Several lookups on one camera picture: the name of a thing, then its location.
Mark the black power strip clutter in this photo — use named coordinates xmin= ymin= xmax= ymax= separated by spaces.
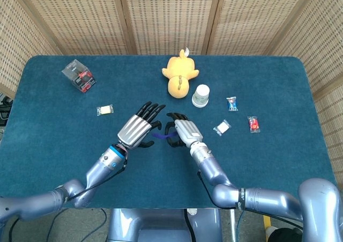
xmin=0 ymin=92 xmax=14 ymax=126

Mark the blue floor cable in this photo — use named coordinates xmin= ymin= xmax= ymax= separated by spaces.
xmin=234 ymin=209 xmax=245 ymax=242

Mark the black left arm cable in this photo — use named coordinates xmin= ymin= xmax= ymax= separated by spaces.
xmin=65 ymin=160 xmax=128 ymax=203

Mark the clear coffee capsule box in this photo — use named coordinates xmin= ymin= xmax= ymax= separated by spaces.
xmin=61 ymin=58 xmax=97 ymax=94

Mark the black round floor object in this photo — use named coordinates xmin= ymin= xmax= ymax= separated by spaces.
xmin=267 ymin=226 xmax=304 ymax=242

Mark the black torso cable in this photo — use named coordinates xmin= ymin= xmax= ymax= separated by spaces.
xmin=183 ymin=208 xmax=197 ymax=242

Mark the red wrapped candy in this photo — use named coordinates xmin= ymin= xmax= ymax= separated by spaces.
xmin=247 ymin=115 xmax=262 ymax=134

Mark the yellow white wrapped candy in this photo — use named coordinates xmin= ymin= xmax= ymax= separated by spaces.
xmin=96 ymin=104 xmax=115 ymax=117

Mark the small purple object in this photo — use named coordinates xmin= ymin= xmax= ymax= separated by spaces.
xmin=151 ymin=131 xmax=178 ymax=140

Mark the woven folding screen panel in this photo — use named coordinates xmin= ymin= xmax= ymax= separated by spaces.
xmin=0 ymin=0 xmax=63 ymax=98
xmin=267 ymin=0 xmax=343 ymax=242
xmin=12 ymin=0 xmax=136 ymax=56
xmin=205 ymin=0 xmax=327 ymax=56
xmin=117 ymin=0 xmax=223 ymax=56

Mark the silver robot torso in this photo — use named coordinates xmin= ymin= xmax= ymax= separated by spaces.
xmin=107 ymin=208 xmax=223 ymax=242

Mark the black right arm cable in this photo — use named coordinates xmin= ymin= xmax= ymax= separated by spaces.
xmin=197 ymin=170 xmax=215 ymax=200

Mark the blue table cloth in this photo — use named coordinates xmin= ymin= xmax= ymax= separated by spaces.
xmin=0 ymin=54 xmax=340 ymax=209

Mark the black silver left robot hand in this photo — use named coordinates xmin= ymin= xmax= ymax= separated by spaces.
xmin=117 ymin=101 xmax=166 ymax=149

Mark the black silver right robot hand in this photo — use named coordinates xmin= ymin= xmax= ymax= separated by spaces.
xmin=165 ymin=112 xmax=204 ymax=148

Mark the black printed arm strap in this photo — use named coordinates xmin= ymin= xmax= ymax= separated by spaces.
xmin=235 ymin=188 xmax=247 ymax=210

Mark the black floor cable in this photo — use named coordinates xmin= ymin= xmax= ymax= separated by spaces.
xmin=8 ymin=208 xmax=108 ymax=242

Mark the metal table leg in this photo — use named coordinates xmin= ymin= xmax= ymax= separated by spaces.
xmin=228 ymin=209 xmax=237 ymax=242

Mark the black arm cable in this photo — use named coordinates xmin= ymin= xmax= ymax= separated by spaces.
xmin=197 ymin=170 xmax=215 ymax=200
xmin=65 ymin=160 xmax=128 ymax=203

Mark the blue wrapped candy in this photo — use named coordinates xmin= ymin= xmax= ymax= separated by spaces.
xmin=226 ymin=96 xmax=239 ymax=112

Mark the yellow plush toy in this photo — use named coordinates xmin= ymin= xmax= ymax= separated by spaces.
xmin=161 ymin=48 xmax=200 ymax=99

